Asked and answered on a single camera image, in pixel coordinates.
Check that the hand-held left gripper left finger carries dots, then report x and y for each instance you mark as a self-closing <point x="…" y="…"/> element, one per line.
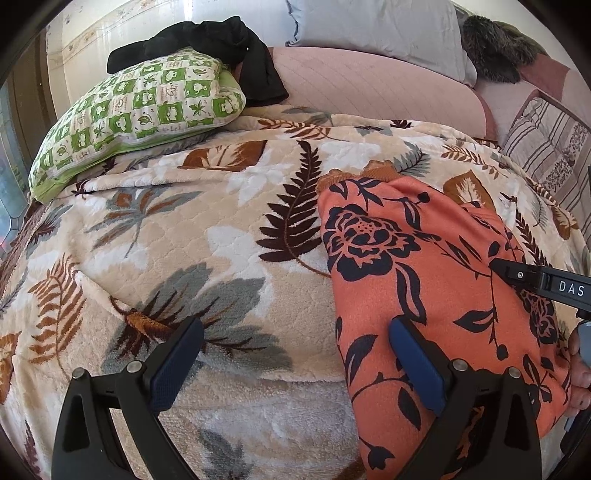
<point x="178" y="364"/>

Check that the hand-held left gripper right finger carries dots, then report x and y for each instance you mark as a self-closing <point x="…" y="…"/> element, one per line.
<point x="415" y="364"/>

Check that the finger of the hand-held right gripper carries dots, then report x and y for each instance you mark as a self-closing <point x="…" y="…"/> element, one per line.
<point x="519" y="275"/>

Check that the orange floral garment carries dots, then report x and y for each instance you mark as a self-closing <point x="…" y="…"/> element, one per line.
<point x="443" y="240"/>

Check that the person's right hand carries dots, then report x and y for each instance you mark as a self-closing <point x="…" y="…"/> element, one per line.
<point x="577" y="376"/>

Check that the leaf print fleece blanket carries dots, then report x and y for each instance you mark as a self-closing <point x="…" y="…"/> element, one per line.
<point x="184" y="230"/>

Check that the striped patterned pillow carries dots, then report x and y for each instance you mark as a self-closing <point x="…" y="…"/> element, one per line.
<point x="549" y="143"/>

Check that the dark furry cloth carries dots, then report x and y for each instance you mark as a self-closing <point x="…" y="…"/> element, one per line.
<point x="498" y="46"/>

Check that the pink quilted bed cover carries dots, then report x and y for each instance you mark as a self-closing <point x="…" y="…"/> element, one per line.
<point x="369" y="83"/>

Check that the etched glass window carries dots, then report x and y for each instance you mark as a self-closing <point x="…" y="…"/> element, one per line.
<point x="9" y="184"/>

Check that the green checked pillow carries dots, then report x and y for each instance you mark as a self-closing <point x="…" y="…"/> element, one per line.
<point x="138" y="110"/>

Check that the grey pillow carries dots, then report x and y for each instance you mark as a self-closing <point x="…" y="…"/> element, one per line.
<point x="369" y="23"/>

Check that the black cloth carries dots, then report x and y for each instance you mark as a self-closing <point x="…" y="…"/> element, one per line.
<point x="221" y="37"/>

